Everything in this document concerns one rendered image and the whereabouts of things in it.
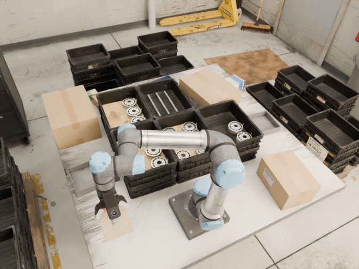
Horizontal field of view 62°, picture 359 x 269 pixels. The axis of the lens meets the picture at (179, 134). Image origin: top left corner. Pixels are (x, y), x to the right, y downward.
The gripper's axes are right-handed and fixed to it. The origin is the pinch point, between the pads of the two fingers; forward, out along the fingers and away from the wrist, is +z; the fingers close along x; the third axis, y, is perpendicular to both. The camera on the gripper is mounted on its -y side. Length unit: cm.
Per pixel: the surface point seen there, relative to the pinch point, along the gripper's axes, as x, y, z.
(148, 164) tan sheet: -32, 41, 27
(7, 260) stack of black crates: 59, 35, 61
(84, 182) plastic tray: 6, 53, 39
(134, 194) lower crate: -19, 30, 36
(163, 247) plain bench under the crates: -20.8, -5.6, 40.0
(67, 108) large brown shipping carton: 1, 104, 19
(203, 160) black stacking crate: -63, 27, 24
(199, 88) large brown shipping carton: -94, 88, 20
